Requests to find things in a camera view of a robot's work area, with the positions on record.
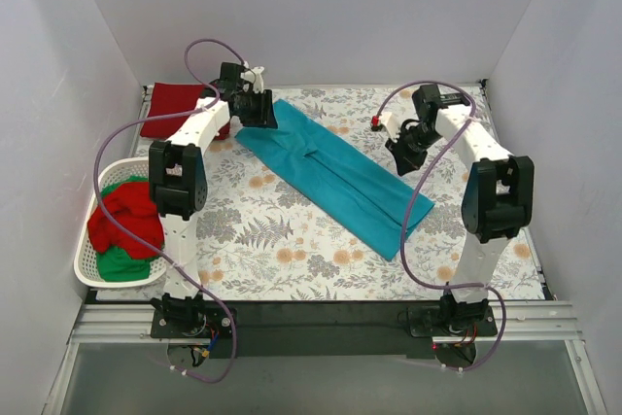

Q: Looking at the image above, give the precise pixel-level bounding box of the teal t shirt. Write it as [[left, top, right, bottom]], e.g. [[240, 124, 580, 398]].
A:
[[236, 100, 413, 261]]

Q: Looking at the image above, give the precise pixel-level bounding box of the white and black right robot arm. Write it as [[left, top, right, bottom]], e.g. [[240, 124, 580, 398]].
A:
[[371, 82, 535, 336]]

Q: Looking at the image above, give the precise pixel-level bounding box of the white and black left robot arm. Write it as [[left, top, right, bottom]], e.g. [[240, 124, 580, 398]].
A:
[[148, 62, 277, 337]]

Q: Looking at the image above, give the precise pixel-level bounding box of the folded red t shirt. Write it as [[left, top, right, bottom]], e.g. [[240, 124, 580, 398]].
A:
[[140, 83, 204, 140]]

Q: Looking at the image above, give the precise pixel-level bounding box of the crumpled green t shirt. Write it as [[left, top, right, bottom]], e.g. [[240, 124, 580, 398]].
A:
[[96, 247, 152, 282]]

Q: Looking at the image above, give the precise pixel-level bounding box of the white plastic laundry basket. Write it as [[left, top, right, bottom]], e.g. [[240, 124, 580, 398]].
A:
[[73, 156, 166, 289]]

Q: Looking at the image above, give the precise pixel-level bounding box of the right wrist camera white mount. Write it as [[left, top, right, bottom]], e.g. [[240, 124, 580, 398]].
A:
[[370, 112, 401, 141]]

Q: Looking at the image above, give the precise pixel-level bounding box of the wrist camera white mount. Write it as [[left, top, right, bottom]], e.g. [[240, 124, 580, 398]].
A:
[[240, 66, 265, 94], [370, 112, 401, 141]]

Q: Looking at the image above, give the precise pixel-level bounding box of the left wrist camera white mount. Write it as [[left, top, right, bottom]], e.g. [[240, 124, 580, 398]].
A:
[[240, 66, 265, 94]]

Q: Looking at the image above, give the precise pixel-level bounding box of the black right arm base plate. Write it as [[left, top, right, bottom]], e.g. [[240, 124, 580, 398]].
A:
[[402, 296, 498, 337]]

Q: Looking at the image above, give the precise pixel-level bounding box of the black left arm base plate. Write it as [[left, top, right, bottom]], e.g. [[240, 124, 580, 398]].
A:
[[150, 294, 237, 338]]

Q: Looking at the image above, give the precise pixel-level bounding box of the aluminium frame rail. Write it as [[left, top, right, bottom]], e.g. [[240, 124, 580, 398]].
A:
[[45, 301, 607, 414]]

